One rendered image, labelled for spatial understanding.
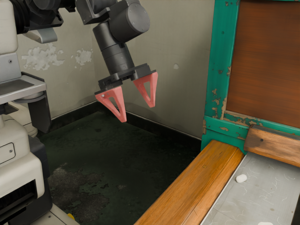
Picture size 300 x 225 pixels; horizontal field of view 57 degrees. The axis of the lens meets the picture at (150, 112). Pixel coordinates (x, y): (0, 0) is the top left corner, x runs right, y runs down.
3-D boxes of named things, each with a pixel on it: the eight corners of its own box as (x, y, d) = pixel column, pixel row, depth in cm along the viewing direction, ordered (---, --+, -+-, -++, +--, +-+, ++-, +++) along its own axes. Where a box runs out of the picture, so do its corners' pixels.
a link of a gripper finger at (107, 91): (150, 111, 59) (134, 69, 58) (127, 123, 54) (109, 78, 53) (129, 116, 64) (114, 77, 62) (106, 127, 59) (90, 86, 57)
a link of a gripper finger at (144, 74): (168, 101, 64) (154, 62, 62) (149, 111, 59) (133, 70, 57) (148, 106, 69) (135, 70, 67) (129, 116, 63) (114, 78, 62)
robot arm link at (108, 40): (105, 24, 62) (85, 27, 58) (124, 11, 57) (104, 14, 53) (116, 53, 63) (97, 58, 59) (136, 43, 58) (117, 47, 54)
